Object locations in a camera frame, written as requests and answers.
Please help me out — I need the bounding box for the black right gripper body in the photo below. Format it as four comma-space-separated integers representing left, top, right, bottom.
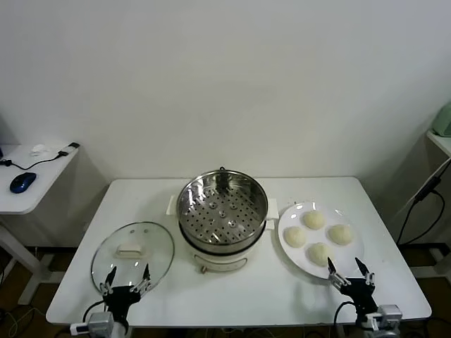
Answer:
340, 277, 378, 317

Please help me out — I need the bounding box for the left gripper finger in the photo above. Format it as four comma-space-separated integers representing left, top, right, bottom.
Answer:
99, 265, 118, 295
130, 263, 152, 293

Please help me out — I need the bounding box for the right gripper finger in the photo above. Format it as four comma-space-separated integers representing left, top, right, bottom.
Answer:
326, 256, 352, 288
354, 257, 375, 287

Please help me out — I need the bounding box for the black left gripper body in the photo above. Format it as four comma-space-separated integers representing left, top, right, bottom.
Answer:
102, 285, 142, 321

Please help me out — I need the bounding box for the white steamed baozi bun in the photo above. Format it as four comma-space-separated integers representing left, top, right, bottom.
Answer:
307, 242, 335, 268
302, 210, 327, 231
328, 224, 354, 246
283, 226, 309, 249

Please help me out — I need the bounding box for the glass pot lid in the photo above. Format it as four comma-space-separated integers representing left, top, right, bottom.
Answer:
90, 220, 176, 294

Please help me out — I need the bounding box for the stainless steel steamer basket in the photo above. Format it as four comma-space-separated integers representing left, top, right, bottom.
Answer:
175, 170, 269, 255

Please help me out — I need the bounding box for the white round plate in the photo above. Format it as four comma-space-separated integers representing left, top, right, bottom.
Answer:
277, 201, 366, 281

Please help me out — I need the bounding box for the white electric cooking pot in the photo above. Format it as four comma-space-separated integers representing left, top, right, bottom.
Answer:
165, 194, 279, 275

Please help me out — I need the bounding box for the blue computer mouse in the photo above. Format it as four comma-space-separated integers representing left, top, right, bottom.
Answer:
9, 172, 37, 194

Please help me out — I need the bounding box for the white side table with feet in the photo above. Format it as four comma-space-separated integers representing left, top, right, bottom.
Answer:
410, 128, 451, 282

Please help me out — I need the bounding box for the pale green appliance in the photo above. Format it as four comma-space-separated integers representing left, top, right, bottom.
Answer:
432, 105, 451, 137

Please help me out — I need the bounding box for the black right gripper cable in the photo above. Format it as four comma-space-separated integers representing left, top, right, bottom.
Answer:
333, 301, 357, 338

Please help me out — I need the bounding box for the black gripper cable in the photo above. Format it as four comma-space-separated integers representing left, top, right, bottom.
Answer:
82, 301, 107, 327
333, 301, 357, 338

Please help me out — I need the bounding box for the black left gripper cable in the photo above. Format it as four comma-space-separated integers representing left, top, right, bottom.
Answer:
82, 301, 107, 327

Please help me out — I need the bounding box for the white cable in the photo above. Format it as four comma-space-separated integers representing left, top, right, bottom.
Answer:
397, 161, 451, 216

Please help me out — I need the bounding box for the black power cable with adapter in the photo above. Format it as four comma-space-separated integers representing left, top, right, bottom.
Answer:
395, 175, 446, 246

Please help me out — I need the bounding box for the black usb cable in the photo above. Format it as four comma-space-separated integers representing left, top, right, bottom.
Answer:
0, 142, 80, 170

